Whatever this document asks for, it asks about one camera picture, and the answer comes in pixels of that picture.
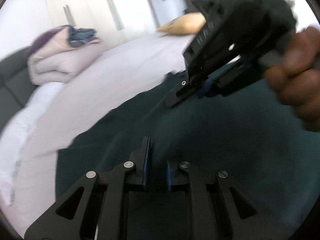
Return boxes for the dark green knit sweater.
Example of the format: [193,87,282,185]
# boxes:
[55,73,319,231]

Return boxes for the blue grey folded clothes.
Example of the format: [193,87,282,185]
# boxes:
[68,26,98,48]

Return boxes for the person's right hand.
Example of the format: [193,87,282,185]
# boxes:
[264,26,319,132]

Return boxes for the yellow cushion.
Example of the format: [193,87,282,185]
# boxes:
[157,12,206,35]

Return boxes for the white bed sheet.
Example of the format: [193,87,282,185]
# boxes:
[1,33,192,236]

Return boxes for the white pillow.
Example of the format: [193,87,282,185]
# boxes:
[1,82,65,206]

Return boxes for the folded beige duvet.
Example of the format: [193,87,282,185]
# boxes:
[27,25,105,86]

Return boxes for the purple pillow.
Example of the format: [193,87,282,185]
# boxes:
[26,27,62,57]

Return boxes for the cream wardrobe with handles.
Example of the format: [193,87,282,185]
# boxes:
[46,0,157,49]

